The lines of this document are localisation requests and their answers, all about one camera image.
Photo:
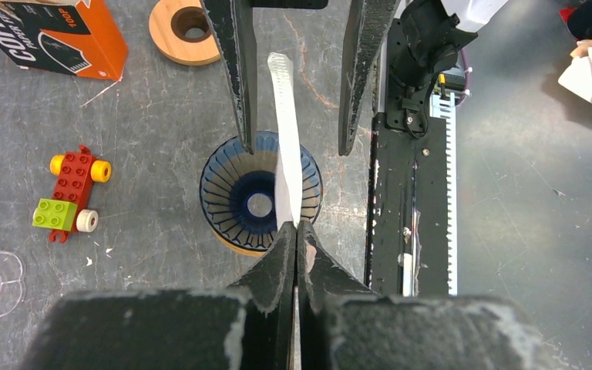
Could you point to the wooden ring stand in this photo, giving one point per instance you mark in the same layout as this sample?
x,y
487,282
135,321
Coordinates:
x,y
245,242
180,31

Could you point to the orange coffee filter box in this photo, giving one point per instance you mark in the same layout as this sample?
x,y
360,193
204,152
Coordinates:
x,y
76,38

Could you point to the toy brick car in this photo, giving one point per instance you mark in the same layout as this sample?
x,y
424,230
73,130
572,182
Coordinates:
x,y
66,211

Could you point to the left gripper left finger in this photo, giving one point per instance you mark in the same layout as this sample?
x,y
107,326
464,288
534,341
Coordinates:
x,y
246,325

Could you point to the blue plastic dripper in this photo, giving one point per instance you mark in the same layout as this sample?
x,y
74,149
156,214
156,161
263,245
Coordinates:
x,y
237,188

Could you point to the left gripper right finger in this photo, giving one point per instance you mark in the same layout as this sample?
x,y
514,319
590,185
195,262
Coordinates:
x,y
344,325

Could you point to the white paper coffee filter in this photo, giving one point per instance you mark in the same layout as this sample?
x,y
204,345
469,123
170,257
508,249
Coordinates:
x,y
288,177

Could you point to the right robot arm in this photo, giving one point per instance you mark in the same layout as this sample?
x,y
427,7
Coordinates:
x,y
434,32

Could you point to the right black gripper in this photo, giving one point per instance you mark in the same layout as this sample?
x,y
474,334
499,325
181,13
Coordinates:
x,y
231,22

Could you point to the white slotted cable duct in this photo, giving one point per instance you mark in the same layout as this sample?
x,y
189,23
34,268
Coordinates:
x,y
444,107

